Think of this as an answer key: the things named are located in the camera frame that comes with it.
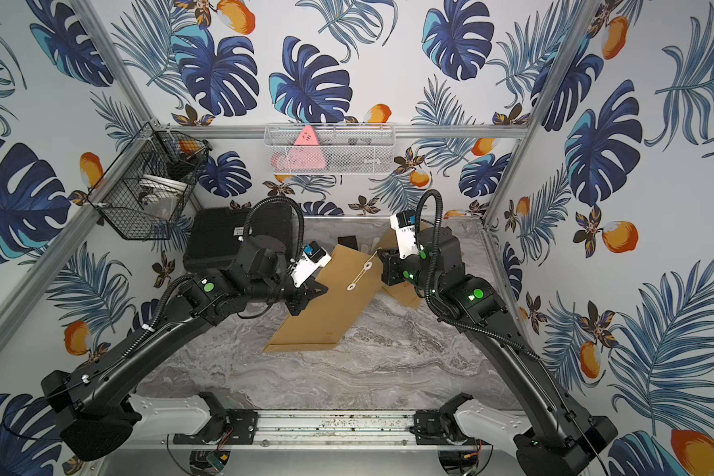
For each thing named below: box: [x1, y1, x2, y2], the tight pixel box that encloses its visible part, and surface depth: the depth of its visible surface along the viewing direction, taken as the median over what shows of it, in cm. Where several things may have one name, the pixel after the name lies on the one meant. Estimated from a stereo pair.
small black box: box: [337, 235, 358, 251], surface depth 112 cm
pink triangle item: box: [275, 124, 327, 170], surface depth 92 cm
